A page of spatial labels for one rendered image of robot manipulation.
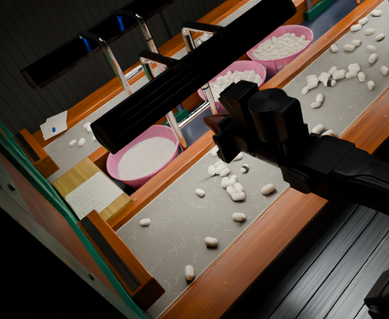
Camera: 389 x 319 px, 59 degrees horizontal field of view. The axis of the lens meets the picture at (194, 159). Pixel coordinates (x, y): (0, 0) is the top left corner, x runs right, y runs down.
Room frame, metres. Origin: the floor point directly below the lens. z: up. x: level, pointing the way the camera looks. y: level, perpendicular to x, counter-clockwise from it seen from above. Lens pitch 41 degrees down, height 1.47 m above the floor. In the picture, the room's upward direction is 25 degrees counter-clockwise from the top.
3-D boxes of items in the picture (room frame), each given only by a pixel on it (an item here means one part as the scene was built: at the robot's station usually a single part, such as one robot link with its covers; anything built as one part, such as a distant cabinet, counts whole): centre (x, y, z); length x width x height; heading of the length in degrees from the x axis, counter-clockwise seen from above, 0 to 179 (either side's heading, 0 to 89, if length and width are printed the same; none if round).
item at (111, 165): (0.96, 0.15, 0.72); 0.27 x 0.27 x 0.10
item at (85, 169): (0.88, 0.35, 0.77); 0.33 x 0.15 x 0.01; 23
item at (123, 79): (1.22, 0.07, 0.90); 0.20 x 0.19 x 0.45; 113
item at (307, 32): (1.25, -0.51, 0.72); 0.27 x 0.27 x 0.10
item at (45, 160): (1.17, 0.53, 0.83); 0.30 x 0.06 x 0.07; 23
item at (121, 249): (0.54, 0.26, 0.83); 0.30 x 0.06 x 0.07; 23
